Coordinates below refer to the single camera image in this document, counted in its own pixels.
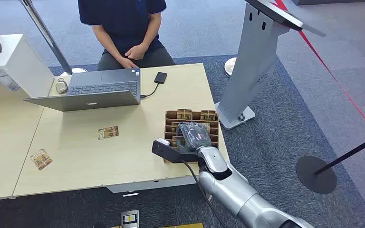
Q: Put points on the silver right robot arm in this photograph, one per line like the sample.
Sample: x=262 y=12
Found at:
x=239 y=192

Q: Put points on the brown card in rack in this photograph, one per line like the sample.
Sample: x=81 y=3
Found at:
x=208 y=115
x=184 y=114

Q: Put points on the brown cardboard card rack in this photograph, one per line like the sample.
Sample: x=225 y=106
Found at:
x=174 y=119

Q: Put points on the person's right hand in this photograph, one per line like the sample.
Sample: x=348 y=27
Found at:
x=128 y=64

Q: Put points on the person's hand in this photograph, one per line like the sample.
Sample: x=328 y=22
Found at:
x=128 y=64
x=137 y=52

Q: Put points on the person's left hand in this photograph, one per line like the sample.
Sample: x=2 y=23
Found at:
x=137 y=52

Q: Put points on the person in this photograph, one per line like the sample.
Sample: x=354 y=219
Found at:
x=122 y=25

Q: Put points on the black external drive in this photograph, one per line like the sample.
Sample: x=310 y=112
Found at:
x=160 y=77

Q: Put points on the white round floor disc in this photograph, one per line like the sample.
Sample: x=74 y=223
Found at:
x=230 y=66

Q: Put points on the grey laptop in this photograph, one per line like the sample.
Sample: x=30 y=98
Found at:
x=103 y=91

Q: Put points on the grey kiosk stand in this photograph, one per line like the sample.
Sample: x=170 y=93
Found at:
x=251 y=63

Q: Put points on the grey device with yellow label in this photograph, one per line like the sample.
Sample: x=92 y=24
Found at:
x=129 y=218

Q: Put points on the red barrier tape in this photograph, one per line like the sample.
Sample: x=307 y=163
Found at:
x=330 y=72

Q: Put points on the silver lamp pole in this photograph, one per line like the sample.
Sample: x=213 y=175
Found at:
x=47 y=37

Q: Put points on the white box cabinet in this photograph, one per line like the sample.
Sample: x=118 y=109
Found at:
x=18 y=66

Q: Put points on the clear plastic cup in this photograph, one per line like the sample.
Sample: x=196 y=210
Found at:
x=7 y=82

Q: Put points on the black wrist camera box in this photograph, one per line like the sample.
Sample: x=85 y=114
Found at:
x=166 y=151

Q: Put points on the black stanchion post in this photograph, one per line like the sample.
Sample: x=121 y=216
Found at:
x=327 y=166

